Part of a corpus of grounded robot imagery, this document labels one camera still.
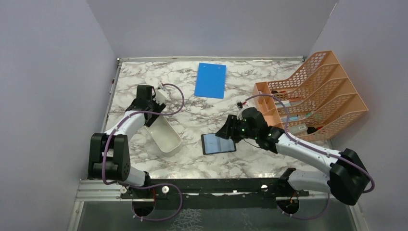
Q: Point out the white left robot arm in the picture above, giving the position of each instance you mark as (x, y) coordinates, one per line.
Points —
(109, 156)

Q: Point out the blue flat board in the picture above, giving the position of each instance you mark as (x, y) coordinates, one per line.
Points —
(210, 82)

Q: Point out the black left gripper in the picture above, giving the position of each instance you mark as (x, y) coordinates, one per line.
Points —
(159, 106)

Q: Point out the white oblong plastic tray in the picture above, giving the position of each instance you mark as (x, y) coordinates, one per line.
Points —
(166, 139)

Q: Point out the black leather card holder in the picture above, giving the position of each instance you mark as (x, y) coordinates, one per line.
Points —
(211, 144)

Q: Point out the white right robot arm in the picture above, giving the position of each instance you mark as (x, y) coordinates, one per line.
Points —
(342, 174)

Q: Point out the peach plastic file organizer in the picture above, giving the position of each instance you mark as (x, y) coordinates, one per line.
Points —
(315, 103)

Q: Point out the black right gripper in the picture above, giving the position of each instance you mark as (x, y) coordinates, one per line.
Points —
(228, 131)

